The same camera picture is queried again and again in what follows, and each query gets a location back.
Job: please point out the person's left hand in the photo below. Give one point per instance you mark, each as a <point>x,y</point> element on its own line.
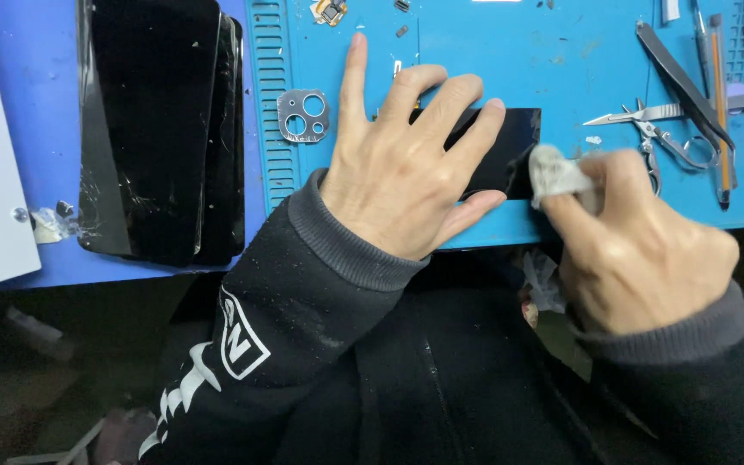
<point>385,181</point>

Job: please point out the person's right hand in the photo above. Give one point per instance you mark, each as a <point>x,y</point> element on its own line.
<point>643,265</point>

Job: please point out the person's right fingers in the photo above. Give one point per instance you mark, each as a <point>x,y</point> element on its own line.
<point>572,203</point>

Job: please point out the white cleaning cloth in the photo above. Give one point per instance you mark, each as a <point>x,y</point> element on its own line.
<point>553,171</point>

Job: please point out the black phone display panel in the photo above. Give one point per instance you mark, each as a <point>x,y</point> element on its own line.
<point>511,139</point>

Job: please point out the crumpled clear plastic film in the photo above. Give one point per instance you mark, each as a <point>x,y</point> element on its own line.
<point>543,284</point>

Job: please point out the flat silver metal spudger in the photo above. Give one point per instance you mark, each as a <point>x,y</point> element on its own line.
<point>617,116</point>

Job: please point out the small silver scissors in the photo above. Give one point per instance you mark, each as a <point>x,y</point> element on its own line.
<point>650,129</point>

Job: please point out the blue silicone repair mat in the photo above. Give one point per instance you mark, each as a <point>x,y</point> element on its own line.
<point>540,51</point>

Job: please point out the black tweezers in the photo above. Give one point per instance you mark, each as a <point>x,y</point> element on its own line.
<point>682,84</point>

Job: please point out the orange and clear craft knife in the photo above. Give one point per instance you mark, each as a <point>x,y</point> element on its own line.
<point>722,116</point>

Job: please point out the purple plastic pick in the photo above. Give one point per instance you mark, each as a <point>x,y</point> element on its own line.
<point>737,90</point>

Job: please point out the thin silver pick tool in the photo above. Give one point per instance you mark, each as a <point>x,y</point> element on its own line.
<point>701,39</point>

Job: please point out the person's black jacket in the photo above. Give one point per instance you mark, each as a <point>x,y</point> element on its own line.
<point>462,387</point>

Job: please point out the small white plastic piece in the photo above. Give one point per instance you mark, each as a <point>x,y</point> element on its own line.
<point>670,10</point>

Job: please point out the small gold flex component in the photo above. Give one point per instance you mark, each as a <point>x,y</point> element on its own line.
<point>330,10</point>

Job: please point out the black cracked phone screen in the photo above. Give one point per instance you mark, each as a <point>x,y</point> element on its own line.
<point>239,161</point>
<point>220,161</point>
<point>146,129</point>

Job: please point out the crumpled clear tape scrap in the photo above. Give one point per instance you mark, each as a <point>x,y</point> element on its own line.
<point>46,226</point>

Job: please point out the metal camera lens frame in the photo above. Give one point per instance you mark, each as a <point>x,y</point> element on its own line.
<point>285,106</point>

